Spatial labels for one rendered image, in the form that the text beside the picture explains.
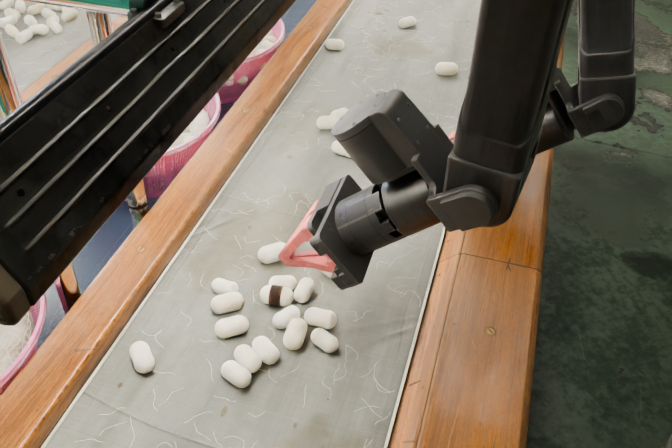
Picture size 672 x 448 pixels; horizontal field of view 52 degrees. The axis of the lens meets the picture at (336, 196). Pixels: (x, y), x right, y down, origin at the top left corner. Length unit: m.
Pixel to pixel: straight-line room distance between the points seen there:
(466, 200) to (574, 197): 1.70
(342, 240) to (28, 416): 0.32
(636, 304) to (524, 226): 1.11
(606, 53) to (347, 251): 0.36
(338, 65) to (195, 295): 0.56
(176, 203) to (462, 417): 0.43
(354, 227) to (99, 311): 0.29
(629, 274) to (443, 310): 1.31
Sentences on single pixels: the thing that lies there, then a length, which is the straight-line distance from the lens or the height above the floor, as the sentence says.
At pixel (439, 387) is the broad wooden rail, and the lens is 0.69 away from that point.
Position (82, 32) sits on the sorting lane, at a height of 0.74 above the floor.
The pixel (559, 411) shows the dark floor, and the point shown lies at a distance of 1.67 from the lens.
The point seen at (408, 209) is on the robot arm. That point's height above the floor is 0.93.
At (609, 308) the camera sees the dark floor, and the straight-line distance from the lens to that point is 1.91.
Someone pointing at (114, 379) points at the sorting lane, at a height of 0.74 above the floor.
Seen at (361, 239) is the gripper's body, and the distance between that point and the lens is 0.64.
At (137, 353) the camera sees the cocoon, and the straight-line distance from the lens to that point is 0.73.
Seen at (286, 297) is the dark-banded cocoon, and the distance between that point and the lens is 0.76.
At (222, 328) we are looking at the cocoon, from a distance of 0.74.
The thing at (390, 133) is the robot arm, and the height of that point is 1.00.
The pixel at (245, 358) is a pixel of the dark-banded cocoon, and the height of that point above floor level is 0.76.
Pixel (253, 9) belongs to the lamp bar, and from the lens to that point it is 0.61.
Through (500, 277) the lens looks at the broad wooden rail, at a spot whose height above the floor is 0.76.
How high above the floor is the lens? 1.32
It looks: 39 degrees down
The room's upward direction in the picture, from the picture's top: 1 degrees clockwise
